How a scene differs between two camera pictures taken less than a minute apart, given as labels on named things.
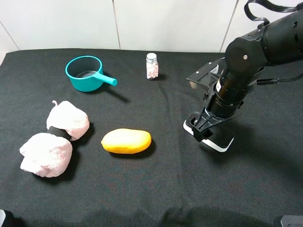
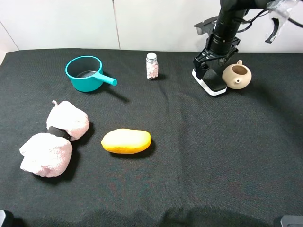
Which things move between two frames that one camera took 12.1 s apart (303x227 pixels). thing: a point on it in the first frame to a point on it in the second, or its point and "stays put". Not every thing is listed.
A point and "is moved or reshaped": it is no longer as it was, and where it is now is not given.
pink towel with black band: (49, 153) stays put
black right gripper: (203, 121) to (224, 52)
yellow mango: (124, 141) stays put
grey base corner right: (292, 221) stays put
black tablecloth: (180, 180) stays put
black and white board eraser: (222, 137) is moved or reshaped
